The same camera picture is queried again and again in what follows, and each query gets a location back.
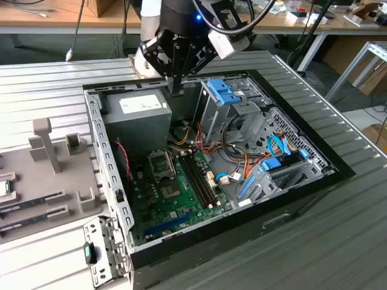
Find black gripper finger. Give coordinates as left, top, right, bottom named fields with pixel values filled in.
left=140, top=29, right=178, bottom=97
left=177, top=42, right=219, bottom=97

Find CPU socket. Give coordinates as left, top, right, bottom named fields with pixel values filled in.
left=159, top=179, right=184, bottom=201

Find blue plastic drive latch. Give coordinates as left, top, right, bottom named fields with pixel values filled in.
left=207, top=77, right=244, bottom=106

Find grey metal drive cage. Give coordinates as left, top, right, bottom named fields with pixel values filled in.
left=193, top=77, right=273, bottom=149

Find grey power supply unit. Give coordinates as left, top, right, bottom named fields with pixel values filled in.
left=102, top=89, right=174, bottom=152

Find large brown cardboard box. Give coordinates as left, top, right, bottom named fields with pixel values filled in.
left=50, top=0, right=118, bottom=18

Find small white carton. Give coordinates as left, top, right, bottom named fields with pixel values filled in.
left=285, top=10, right=307, bottom=25

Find black case fan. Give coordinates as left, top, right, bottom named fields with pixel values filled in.
left=110, top=140, right=134, bottom=197

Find black RAM slot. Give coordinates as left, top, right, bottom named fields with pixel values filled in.
left=180, top=155, right=209, bottom=209
left=191, top=152, right=219, bottom=205
left=184, top=154, right=212, bottom=208
left=187, top=153, right=216, bottom=207

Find black slanted pole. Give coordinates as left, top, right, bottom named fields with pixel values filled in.
left=294, top=0, right=335, bottom=73

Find hard disk in blue carrier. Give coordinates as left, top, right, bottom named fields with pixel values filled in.
left=259, top=149, right=310, bottom=179

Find green motherboard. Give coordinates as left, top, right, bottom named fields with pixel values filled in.
left=128, top=147, right=236, bottom=247

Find blue expansion slot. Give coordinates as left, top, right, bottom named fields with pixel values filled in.
left=143, top=211, right=195, bottom=240

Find small open cardboard box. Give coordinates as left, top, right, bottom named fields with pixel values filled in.
left=347, top=0, right=381, bottom=30

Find grey parts rack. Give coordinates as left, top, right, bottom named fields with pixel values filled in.
left=0, top=117, right=106, bottom=246

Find brown cardboard floor box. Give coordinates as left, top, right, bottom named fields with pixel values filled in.
left=347, top=59, right=387, bottom=97
left=362, top=123, right=387, bottom=152

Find black open PC case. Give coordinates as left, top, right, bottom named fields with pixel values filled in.
left=82, top=68, right=357, bottom=290

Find dark blue RAM stick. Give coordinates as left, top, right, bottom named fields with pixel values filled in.
left=0, top=196, right=49, bottom=213
left=0, top=213, right=51, bottom=234

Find teal black latch tab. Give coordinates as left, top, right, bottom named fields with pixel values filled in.
left=83, top=241, right=99, bottom=266

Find yellow black power wires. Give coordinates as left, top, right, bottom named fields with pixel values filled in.
left=172, top=126, right=195, bottom=146

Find grey cable with plug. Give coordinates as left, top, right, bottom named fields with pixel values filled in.
left=65, top=0, right=85, bottom=62

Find orange black wire bundle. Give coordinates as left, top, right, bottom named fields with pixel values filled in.
left=193, top=122, right=272, bottom=184

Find wooden desk white frame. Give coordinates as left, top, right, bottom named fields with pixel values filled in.
left=253, top=0, right=387, bottom=72
left=0, top=0, right=143, bottom=48

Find metal socket cover frame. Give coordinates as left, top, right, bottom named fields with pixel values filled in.
left=147, top=150, right=177, bottom=183

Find red black twisted wire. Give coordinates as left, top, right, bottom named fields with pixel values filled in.
left=113, top=139, right=133, bottom=192

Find blue flat data wire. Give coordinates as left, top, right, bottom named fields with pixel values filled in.
left=267, top=135, right=293, bottom=156

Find blue plastic carrier rail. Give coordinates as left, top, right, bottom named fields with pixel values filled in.
left=238, top=173, right=258, bottom=201

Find aluminium profile frame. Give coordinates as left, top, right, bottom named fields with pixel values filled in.
left=325, top=40, right=387, bottom=103

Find grey slot retention bracket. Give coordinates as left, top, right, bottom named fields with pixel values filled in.
left=83, top=216, right=134, bottom=288

